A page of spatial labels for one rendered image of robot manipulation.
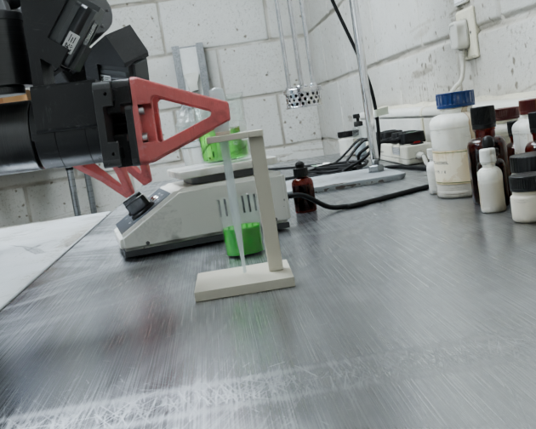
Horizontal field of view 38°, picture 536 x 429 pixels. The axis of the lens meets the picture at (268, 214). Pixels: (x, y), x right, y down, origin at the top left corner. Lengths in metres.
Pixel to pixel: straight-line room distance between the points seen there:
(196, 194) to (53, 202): 2.59
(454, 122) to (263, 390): 0.63
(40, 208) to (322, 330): 3.03
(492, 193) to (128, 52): 0.40
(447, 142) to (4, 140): 0.55
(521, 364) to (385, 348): 0.08
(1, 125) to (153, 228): 0.30
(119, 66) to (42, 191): 2.66
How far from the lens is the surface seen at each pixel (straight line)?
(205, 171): 0.90
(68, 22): 0.65
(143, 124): 0.62
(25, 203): 3.49
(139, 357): 0.50
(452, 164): 0.99
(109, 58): 0.83
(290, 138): 3.41
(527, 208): 0.77
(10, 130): 0.64
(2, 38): 0.65
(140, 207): 0.92
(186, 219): 0.89
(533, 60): 1.20
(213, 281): 0.65
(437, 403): 0.36
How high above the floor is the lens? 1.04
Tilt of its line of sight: 7 degrees down
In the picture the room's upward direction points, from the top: 9 degrees counter-clockwise
